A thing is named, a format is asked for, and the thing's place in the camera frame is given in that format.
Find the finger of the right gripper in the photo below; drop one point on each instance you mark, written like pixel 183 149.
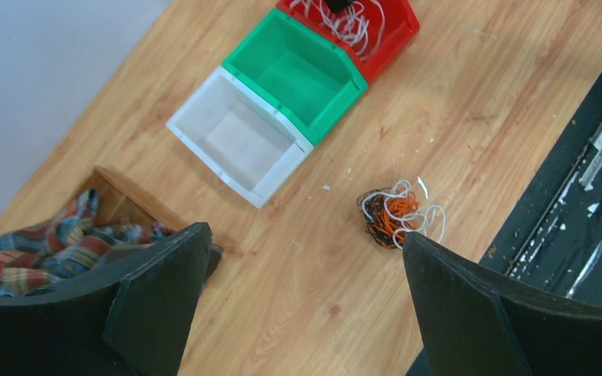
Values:
pixel 338 6

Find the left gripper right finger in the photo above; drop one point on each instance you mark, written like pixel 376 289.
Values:
pixel 475 321

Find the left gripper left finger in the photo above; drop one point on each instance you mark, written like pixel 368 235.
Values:
pixel 128 317

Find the red plastic bin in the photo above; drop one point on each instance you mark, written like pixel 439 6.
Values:
pixel 372 33

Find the green plastic bin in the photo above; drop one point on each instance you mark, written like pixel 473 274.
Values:
pixel 312 81

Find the wooden tray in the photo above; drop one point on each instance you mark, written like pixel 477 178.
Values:
pixel 120 198

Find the plaid flannel shirt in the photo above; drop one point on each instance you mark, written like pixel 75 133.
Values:
pixel 69 244

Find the white plastic bin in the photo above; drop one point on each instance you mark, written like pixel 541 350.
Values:
pixel 245 141

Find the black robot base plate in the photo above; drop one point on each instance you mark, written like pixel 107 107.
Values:
pixel 552 239

